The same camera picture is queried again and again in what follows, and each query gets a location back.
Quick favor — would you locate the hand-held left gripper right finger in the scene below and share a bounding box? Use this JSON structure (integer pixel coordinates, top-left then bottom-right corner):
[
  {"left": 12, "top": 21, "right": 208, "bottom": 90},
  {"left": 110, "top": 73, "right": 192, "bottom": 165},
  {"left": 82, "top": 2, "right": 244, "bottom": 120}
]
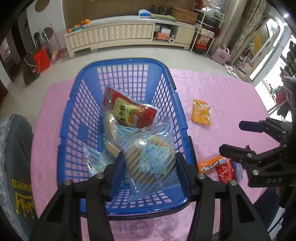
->
[{"left": 176, "top": 152, "right": 271, "bottom": 241}]

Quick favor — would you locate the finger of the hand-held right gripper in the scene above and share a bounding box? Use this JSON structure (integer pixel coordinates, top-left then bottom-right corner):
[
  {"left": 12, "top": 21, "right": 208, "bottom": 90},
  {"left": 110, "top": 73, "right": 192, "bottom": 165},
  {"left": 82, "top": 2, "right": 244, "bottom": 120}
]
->
[
  {"left": 239, "top": 117, "right": 289, "bottom": 145},
  {"left": 219, "top": 144, "right": 289, "bottom": 176}
]

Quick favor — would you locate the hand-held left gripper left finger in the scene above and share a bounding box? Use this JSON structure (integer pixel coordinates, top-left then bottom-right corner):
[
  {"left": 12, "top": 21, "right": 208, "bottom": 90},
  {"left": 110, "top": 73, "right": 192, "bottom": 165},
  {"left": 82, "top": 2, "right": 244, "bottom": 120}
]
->
[{"left": 30, "top": 151, "right": 125, "bottom": 241}]

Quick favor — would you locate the white blue snack packet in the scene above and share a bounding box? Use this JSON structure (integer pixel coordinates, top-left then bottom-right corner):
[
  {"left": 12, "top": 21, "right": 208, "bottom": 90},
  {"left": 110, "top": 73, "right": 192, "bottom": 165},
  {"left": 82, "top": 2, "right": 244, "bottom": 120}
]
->
[{"left": 233, "top": 161, "right": 244, "bottom": 181}]

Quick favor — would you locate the small red snack packet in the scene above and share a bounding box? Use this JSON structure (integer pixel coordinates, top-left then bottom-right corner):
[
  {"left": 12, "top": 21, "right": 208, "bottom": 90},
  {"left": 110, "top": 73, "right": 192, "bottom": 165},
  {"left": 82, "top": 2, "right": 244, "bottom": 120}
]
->
[{"left": 215, "top": 159, "right": 236, "bottom": 183}]

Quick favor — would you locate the blue striped clear snack bag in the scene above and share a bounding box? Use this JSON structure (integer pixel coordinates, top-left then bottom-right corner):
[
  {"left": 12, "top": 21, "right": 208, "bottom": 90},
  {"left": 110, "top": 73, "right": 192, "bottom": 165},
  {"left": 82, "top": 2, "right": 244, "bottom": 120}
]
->
[
  {"left": 83, "top": 146, "right": 116, "bottom": 176},
  {"left": 116, "top": 120, "right": 182, "bottom": 202}
]

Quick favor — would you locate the orange white snack packet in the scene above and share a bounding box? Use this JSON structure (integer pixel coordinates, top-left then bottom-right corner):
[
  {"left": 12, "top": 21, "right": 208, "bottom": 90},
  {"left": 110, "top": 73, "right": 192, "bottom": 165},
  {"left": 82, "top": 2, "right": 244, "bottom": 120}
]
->
[{"left": 197, "top": 156, "right": 226, "bottom": 175}]

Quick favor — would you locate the red snack packet yellow label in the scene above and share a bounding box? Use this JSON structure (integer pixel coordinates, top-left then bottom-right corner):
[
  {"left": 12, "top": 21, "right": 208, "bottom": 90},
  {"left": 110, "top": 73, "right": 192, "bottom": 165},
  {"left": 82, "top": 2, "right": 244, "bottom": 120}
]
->
[{"left": 103, "top": 87, "right": 158, "bottom": 128}]

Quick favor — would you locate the blue plastic basket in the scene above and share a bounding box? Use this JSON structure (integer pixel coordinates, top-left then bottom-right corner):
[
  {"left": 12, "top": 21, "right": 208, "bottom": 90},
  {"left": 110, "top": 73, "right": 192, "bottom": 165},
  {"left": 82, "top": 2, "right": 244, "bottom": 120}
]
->
[{"left": 57, "top": 58, "right": 197, "bottom": 220}]

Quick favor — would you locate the pink quilted table cover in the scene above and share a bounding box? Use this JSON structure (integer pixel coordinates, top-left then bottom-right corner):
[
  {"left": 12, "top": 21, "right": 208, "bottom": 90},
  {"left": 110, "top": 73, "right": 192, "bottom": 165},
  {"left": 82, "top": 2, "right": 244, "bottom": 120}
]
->
[{"left": 30, "top": 68, "right": 281, "bottom": 241}]

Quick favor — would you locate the pink bag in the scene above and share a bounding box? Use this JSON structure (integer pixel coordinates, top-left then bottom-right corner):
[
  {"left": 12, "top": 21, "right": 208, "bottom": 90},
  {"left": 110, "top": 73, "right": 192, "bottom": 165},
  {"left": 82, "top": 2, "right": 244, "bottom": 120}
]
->
[{"left": 211, "top": 45, "right": 232, "bottom": 64}]

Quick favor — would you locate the patterned beige curtain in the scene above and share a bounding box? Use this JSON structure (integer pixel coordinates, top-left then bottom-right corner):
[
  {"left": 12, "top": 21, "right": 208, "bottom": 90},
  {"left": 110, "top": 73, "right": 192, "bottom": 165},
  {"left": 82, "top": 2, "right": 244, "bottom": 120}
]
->
[{"left": 228, "top": 0, "right": 271, "bottom": 67}]

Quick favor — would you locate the orange snack bag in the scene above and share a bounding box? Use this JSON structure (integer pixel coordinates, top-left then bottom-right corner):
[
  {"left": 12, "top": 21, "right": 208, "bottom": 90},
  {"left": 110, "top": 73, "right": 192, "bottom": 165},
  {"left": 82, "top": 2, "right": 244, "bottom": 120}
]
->
[{"left": 196, "top": 35, "right": 210, "bottom": 47}]

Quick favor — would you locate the arched floor mirror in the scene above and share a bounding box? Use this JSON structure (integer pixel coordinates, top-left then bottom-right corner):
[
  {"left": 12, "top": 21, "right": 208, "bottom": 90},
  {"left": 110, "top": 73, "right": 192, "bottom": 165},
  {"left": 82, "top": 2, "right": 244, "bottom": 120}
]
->
[{"left": 248, "top": 14, "right": 286, "bottom": 84}]

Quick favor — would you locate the white metal rack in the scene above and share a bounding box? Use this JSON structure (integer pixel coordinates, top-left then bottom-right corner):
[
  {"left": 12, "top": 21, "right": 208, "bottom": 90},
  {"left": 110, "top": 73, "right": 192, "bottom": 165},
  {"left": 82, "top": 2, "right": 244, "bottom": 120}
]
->
[{"left": 190, "top": 0, "right": 225, "bottom": 55}]

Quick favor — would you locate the orange box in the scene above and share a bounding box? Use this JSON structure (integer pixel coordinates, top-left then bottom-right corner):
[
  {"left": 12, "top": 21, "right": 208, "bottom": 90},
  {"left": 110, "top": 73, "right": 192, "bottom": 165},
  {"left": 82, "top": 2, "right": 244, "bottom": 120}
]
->
[{"left": 154, "top": 31, "right": 170, "bottom": 40}]

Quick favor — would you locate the cardboard box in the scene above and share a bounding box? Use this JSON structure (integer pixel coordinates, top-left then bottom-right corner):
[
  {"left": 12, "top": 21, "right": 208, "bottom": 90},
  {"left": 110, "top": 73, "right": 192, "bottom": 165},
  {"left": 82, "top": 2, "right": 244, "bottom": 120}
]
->
[{"left": 170, "top": 6, "right": 199, "bottom": 25}]

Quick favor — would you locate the broom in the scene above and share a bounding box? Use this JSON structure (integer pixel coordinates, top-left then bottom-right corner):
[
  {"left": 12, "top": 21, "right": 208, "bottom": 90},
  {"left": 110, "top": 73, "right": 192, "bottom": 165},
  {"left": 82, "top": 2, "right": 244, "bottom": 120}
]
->
[{"left": 50, "top": 22, "right": 67, "bottom": 64}]

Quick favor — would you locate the dark bag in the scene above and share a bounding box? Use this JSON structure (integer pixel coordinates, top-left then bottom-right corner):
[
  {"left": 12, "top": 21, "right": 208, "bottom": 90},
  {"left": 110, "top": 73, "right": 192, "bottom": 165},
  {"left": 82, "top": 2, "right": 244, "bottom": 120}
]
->
[{"left": 23, "top": 54, "right": 40, "bottom": 86}]

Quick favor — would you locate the red bag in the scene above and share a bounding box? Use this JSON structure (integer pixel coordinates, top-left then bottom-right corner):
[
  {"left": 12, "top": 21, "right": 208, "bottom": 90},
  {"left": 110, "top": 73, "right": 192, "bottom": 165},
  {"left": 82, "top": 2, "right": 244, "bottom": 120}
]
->
[{"left": 33, "top": 46, "right": 51, "bottom": 73}]

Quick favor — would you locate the green folded cloth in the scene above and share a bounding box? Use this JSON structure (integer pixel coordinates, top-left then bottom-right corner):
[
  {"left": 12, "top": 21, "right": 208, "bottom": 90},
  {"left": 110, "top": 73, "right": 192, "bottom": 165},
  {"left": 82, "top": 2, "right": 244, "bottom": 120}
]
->
[{"left": 150, "top": 13, "right": 176, "bottom": 22}]

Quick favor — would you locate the white TV cabinet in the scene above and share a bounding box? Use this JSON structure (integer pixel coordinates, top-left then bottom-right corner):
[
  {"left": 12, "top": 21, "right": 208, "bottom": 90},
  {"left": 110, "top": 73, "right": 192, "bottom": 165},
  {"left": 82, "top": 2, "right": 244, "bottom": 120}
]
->
[{"left": 63, "top": 15, "right": 197, "bottom": 58}]

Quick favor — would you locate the mop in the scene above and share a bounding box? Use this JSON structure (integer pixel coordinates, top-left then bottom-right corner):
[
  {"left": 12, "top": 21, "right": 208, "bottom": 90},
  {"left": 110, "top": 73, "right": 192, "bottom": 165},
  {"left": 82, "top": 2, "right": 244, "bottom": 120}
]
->
[{"left": 40, "top": 26, "right": 52, "bottom": 58}]

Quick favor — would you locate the black router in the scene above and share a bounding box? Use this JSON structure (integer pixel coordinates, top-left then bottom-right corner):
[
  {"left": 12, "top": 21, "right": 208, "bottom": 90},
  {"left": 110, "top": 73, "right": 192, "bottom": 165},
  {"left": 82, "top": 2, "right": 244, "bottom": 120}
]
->
[{"left": 151, "top": 4, "right": 170, "bottom": 15}]

